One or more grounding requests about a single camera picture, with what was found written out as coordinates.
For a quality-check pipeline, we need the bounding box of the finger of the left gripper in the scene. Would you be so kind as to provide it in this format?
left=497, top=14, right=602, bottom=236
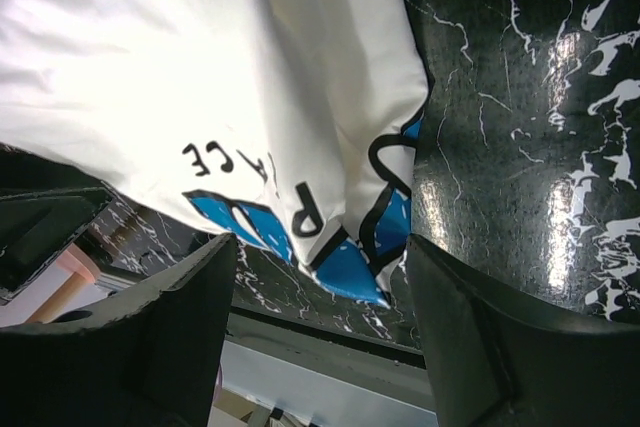
left=1, top=188, right=111, bottom=292

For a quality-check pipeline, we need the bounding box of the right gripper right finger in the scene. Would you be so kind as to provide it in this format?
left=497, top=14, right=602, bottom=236
left=406, top=234, right=639, bottom=426

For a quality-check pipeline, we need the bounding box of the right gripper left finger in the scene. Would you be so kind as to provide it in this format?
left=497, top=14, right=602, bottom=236
left=1, top=234, right=237, bottom=426

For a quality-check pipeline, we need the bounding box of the white t shirt blue print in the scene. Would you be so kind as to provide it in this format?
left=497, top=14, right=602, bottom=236
left=1, top=0, right=429, bottom=305

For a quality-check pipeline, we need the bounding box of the black marble pattern mat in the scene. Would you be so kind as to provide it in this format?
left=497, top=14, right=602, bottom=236
left=0, top=0, right=640, bottom=351

